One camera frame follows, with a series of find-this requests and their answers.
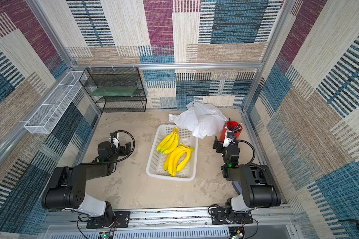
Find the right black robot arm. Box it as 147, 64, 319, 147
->
208, 137, 281, 225

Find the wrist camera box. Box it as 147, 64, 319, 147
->
223, 130, 235, 147
110, 132, 120, 148

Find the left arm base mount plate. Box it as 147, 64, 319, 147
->
86, 211, 131, 229

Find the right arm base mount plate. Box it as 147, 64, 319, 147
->
207, 204, 254, 225

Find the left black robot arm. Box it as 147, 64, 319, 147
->
41, 130, 136, 228

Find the black wire shelf rack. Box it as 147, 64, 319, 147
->
79, 67, 147, 113

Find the green board on shelf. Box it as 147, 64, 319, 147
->
90, 87, 137, 97

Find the white plastic bag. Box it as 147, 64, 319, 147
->
169, 101, 227, 139

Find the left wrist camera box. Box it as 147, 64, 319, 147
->
110, 132, 120, 148

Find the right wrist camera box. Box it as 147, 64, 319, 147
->
223, 130, 235, 147

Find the blue grey small device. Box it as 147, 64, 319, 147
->
232, 181, 242, 195

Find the white perforated plastic basket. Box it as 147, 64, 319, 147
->
146, 124, 198, 182

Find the red pen cup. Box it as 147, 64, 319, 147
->
219, 120, 242, 141

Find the white wire mesh basket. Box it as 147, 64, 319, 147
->
24, 71, 82, 134

